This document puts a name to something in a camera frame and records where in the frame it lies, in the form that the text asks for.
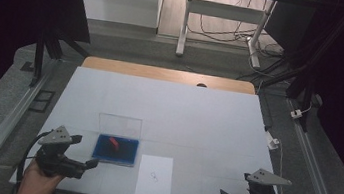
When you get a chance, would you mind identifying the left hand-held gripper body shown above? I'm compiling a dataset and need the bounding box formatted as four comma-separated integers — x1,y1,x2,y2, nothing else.
32,122,93,181

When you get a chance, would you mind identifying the red stamp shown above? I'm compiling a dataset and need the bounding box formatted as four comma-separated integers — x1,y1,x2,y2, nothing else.
107,136,122,152

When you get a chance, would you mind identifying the blue ink pad box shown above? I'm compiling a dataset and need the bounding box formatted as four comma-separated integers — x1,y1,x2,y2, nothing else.
90,111,144,169

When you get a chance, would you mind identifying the person's left hand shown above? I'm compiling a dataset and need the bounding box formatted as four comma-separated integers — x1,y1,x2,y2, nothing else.
15,157,67,194

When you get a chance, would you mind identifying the white paper sheet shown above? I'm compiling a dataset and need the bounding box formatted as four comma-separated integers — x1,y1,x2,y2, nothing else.
133,153,177,194

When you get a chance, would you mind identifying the small white connector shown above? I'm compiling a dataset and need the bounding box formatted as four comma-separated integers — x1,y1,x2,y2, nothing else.
289,102,314,122

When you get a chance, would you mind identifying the black metal stand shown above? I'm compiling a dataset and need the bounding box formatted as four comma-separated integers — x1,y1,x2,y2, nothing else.
256,0,344,138
27,18,96,96

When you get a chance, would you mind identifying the white table cover board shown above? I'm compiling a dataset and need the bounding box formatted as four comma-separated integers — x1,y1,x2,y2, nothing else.
8,59,283,194

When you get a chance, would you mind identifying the wooden table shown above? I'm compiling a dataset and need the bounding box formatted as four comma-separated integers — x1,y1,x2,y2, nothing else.
80,54,258,96

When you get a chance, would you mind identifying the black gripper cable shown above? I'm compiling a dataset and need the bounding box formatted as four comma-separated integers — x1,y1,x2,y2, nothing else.
14,127,53,194

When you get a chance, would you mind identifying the white plug with cable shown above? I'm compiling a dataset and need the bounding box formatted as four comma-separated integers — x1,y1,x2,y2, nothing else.
259,130,288,180

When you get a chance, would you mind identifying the black floor bracket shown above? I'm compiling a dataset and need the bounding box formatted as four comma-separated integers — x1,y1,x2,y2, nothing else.
27,87,57,116

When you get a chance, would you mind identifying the aluminium rail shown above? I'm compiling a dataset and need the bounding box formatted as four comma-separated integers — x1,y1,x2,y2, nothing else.
0,50,62,194
273,97,344,194

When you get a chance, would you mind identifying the black cable beside table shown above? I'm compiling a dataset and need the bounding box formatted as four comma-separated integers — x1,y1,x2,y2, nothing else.
251,79,280,132

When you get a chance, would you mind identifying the tangle of floor cables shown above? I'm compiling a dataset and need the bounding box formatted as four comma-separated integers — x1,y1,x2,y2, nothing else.
183,0,292,60

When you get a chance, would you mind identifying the white desk frame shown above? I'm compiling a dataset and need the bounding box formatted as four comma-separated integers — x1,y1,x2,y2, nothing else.
174,0,279,71

